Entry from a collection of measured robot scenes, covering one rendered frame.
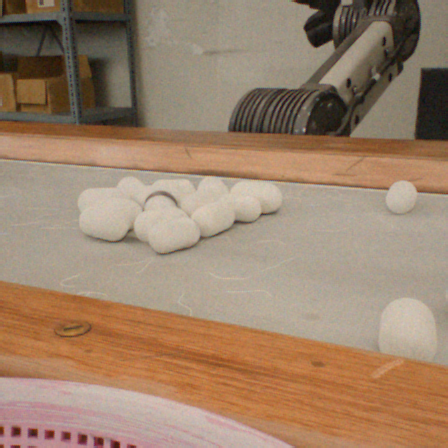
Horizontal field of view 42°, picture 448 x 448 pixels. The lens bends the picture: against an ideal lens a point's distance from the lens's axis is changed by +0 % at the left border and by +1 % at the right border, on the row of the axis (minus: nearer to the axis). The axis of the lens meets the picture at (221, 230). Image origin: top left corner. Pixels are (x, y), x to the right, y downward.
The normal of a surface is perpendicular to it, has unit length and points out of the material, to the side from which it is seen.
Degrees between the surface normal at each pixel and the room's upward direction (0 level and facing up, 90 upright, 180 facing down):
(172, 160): 45
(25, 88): 80
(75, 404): 75
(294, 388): 0
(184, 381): 0
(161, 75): 90
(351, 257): 0
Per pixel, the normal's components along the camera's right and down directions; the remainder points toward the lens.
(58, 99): 0.80, 0.17
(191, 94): -0.51, 0.27
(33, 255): -0.02, -0.95
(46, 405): -0.18, 0.04
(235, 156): -0.31, -0.48
